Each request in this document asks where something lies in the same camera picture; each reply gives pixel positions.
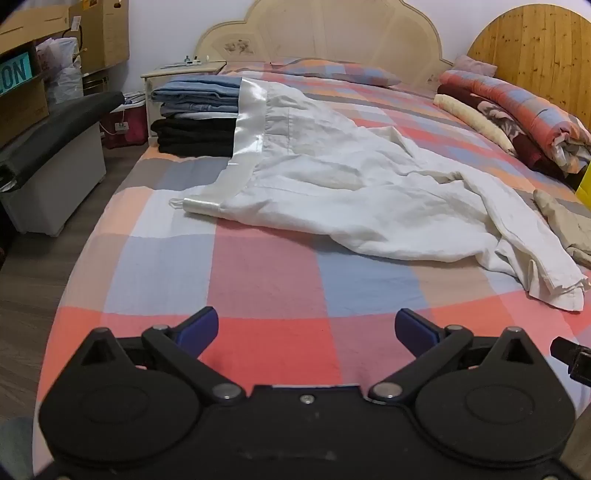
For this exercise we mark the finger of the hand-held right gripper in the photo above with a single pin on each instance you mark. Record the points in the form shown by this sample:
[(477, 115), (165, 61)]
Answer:
[(572, 357)]

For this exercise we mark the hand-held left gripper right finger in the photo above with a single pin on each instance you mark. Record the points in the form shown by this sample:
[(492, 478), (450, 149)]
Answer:
[(415, 330)]

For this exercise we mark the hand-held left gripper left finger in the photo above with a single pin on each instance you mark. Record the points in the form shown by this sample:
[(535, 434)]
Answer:
[(196, 330)]

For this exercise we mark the white pants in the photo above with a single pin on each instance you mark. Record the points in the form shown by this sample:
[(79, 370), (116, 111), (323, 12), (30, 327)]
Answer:
[(360, 194)]

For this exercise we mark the folded black pants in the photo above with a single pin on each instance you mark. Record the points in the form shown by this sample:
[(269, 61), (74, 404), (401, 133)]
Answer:
[(194, 136)]

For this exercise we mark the bed with plaid sheet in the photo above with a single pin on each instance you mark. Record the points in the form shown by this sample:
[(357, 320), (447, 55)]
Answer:
[(258, 277)]

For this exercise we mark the beige cloth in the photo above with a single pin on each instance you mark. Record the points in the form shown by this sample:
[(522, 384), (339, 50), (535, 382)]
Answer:
[(565, 221)]

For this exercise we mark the yellow object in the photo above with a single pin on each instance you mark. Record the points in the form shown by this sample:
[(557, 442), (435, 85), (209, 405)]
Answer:
[(585, 184)]

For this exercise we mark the grey storage box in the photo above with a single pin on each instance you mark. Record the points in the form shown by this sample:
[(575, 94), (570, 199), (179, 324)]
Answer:
[(60, 184)]

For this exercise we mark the red box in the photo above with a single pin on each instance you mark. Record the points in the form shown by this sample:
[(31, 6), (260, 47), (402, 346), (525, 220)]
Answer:
[(129, 124)]

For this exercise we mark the folded dark blue jeans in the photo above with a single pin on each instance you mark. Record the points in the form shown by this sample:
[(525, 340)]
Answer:
[(198, 110)]

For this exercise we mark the rolled cream blanket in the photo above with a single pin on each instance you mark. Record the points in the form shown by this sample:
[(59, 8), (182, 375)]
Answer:
[(475, 119)]

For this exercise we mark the folded light blue jeans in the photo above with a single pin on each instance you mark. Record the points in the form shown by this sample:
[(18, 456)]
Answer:
[(198, 90)]

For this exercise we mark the folded plaid quilt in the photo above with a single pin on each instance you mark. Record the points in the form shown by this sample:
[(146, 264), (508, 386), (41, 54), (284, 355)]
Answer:
[(512, 99)]

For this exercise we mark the cream nightstand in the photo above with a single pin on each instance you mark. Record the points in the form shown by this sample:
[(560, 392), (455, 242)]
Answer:
[(184, 74)]

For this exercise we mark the plaid pillow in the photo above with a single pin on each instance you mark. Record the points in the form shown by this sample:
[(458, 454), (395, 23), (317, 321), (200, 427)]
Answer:
[(341, 71)]

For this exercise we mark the white power strip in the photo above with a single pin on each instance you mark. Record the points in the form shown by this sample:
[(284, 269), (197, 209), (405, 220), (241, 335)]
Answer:
[(191, 61)]

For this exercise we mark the small pink pillow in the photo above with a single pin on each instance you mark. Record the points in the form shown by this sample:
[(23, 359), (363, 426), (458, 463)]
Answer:
[(475, 65)]

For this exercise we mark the cardboard box with teal label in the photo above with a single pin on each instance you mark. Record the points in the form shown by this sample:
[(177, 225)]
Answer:
[(21, 106)]

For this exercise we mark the white plastic bag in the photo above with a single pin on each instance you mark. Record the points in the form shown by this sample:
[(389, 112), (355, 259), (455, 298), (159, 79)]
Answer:
[(62, 69)]

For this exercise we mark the plain cardboard box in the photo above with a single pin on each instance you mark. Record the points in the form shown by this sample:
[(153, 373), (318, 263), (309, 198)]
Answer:
[(101, 32)]

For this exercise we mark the round wooden board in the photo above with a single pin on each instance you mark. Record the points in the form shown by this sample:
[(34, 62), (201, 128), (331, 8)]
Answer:
[(535, 41)]

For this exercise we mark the cream carved headboard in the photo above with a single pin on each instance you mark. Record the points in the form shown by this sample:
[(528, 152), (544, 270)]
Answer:
[(323, 27)]

